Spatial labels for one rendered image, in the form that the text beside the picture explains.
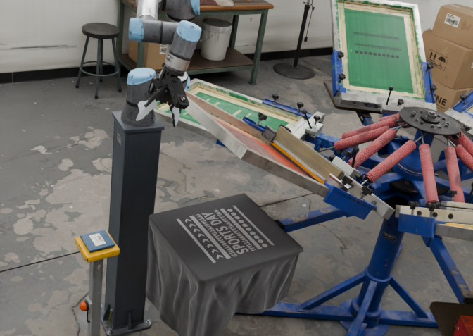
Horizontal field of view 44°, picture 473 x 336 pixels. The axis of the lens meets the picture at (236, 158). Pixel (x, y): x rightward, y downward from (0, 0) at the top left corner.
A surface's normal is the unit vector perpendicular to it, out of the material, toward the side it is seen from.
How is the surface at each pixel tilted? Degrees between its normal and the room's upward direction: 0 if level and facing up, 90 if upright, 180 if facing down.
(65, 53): 90
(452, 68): 91
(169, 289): 93
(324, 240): 0
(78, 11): 90
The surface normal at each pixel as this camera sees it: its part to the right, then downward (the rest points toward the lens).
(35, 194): 0.14, -0.86
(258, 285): 0.44, 0.59
